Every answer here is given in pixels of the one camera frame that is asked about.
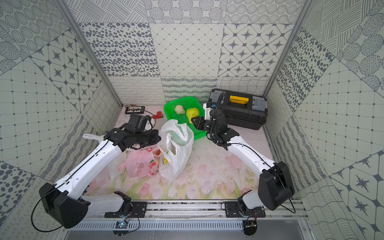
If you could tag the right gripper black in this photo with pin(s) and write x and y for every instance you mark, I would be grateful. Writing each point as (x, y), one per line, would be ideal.
(199, 121)

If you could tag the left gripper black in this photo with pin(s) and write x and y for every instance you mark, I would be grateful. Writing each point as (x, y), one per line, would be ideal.
(151, 139)

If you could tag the green pear top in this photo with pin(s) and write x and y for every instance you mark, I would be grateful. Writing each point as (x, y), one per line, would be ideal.
(192, 113)

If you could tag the pink plastic bag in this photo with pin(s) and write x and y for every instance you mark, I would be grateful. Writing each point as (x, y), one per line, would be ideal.
(141, 163)

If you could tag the lemon print plastic bag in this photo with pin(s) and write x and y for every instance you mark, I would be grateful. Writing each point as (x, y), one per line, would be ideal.
(104, 156)

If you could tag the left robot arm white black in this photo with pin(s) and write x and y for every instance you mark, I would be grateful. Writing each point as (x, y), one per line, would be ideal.
(65, 201)

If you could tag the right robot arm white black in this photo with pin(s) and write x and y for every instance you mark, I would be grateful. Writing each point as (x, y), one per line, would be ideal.
(275, 181)

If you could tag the green plastic basket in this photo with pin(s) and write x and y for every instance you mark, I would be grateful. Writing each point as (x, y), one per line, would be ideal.
(187, 103)

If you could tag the white pear top left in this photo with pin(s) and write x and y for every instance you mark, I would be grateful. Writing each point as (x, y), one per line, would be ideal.
(179, 110)

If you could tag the black screw bit case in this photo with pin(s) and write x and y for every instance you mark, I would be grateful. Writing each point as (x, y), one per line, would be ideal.
(134, 110)

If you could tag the red pipe wrench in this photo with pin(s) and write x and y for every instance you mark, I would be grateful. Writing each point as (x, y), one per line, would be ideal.
(158, 115)

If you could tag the black toolbox yellow handle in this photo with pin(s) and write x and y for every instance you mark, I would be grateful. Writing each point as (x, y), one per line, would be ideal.
(242, 110)

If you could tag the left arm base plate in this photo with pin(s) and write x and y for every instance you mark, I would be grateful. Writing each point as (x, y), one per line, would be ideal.
(138, 209)

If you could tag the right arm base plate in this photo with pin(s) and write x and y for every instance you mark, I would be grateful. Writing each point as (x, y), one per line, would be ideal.
(237, 210)

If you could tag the aluminium front rail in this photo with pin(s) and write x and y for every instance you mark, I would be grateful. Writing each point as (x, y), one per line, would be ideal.
(206, 209)

